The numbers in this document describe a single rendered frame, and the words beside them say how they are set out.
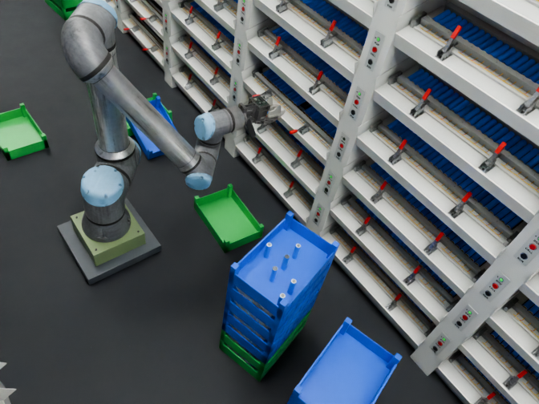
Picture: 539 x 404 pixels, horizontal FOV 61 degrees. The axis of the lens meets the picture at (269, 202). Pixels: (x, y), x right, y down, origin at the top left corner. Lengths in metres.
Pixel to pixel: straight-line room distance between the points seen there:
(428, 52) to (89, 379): 1.53
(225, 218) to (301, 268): 0.79
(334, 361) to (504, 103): 0.89
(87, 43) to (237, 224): 1.10
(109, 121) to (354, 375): 1.18
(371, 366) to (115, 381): 0.89
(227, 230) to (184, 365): 0.66
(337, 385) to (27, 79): 2.41
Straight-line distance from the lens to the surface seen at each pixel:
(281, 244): 1.51
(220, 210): 2.21
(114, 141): 1.80
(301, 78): 1.87
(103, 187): 1.76
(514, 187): 1.40
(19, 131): 2.71
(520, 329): 1.64
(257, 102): 1.75
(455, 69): 1.37
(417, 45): 1.43
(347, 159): 1.74
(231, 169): 2.41
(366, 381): 1.53
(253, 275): 1.43
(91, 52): 1.43
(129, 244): 1.97
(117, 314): 1.92
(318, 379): 1.49
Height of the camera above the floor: 1.68
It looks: 47 degrees down
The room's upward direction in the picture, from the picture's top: 12 degrees clockwise
